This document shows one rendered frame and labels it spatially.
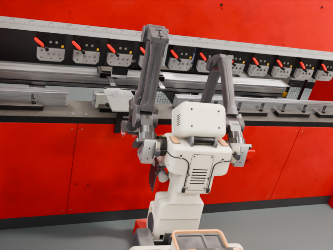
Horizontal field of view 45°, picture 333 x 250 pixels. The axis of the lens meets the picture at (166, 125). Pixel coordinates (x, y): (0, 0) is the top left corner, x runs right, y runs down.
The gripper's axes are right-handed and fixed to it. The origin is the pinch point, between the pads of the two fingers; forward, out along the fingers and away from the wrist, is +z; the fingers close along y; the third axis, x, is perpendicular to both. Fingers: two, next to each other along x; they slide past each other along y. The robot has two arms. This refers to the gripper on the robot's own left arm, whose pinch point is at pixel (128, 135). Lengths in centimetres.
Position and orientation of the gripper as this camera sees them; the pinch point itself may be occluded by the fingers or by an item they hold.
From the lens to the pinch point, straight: 213.4
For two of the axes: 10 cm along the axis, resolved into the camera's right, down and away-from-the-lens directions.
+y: -9.5, -0.6, -3.1
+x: 1.1, 8.5, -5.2
